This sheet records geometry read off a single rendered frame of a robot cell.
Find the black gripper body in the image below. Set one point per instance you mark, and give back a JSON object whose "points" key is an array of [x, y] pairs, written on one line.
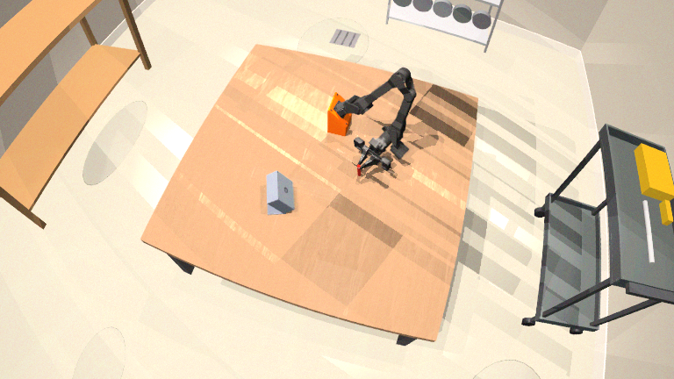
{"points": [[359, 143]]}

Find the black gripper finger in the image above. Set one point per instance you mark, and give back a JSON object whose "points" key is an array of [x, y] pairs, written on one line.
{"points": [[363, 157], [371, 161]]}

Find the grey square panel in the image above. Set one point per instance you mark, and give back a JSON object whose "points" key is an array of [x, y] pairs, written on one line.
{"points": [[280, 196]]}

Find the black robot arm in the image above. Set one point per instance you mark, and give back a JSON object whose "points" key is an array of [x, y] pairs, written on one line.
{"points": [[394, 134]]}

